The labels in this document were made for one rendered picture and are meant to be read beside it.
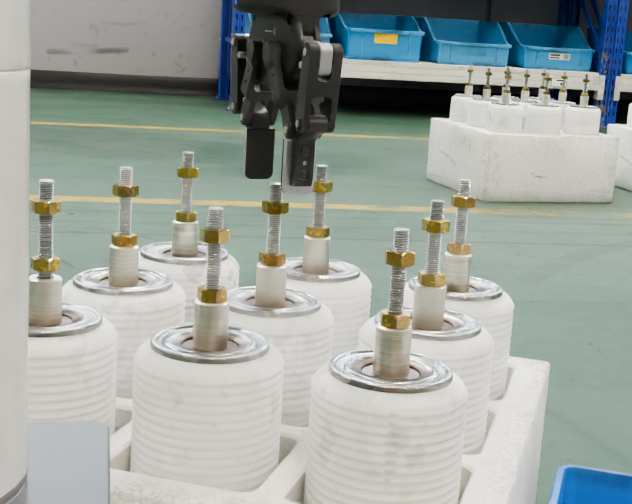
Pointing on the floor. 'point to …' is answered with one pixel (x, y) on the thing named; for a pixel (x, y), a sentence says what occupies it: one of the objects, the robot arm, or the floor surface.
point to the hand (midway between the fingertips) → (277, 167)
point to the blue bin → (599, 487)
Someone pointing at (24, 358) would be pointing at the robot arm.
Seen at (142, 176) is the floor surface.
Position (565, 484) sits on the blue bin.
